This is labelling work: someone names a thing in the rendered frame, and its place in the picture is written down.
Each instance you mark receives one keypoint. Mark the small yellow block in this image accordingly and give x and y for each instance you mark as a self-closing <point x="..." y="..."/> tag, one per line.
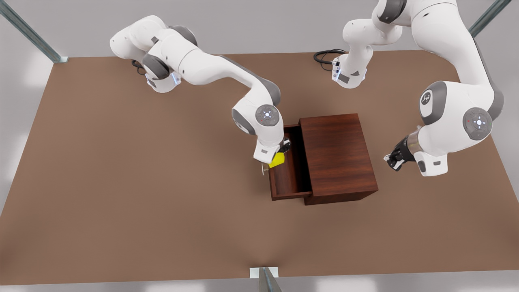
<point x="277" y="160"/>

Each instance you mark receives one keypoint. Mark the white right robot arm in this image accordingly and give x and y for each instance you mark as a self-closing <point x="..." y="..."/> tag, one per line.
<point x="211" y="69"/>

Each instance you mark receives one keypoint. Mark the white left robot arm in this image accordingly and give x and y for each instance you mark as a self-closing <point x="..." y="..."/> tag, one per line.
<point x="446" y="48"/>

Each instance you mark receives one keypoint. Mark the dark wooden drawer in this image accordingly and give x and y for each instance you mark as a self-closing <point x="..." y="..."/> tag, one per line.
<point x="288" y="178"/>

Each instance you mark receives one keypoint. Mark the dark wooden cabinet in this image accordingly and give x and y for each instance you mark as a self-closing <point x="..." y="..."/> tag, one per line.
<point x="338" y="158"/>

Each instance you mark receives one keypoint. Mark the silver frame post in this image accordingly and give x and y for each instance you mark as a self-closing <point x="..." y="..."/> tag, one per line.
<point x="488" y="16"/>
<point x="30" y="32"/>
<point x="265" y="279"/>

